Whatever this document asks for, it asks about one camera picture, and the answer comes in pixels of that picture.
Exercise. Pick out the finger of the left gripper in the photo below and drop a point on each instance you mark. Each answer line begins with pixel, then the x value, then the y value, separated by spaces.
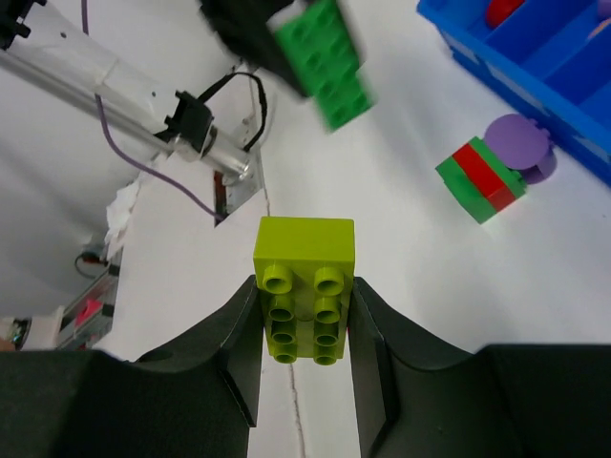
pixel 241 27

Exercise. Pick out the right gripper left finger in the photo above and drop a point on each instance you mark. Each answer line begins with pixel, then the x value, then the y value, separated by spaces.
pixel 195 396

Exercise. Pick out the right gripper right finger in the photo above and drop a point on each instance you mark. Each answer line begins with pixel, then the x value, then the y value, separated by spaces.
pixel 419 396

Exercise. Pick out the green lego plate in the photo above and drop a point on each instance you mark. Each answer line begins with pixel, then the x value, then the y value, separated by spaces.
pixel 315 38

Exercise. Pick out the lime green long lego brick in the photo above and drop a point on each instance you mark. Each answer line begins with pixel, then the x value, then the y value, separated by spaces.
pixel 304 271

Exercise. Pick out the green red striped lego stack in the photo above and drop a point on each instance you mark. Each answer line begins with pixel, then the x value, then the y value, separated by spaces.
pixel 479 181

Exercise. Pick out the red curved lego brick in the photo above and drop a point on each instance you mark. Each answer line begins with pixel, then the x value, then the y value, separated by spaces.
pixel 500 10

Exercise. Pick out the purple round lego brick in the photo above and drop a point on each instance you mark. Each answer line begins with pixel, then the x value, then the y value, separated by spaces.
pixel 523 146

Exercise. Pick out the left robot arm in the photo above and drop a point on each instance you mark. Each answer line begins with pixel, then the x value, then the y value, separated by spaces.
pixel 39 37

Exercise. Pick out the blue divided plastic bin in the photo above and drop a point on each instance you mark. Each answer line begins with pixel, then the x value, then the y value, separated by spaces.
pixel 550 60

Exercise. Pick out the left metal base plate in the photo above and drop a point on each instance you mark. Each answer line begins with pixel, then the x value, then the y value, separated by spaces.
pixel 238 186

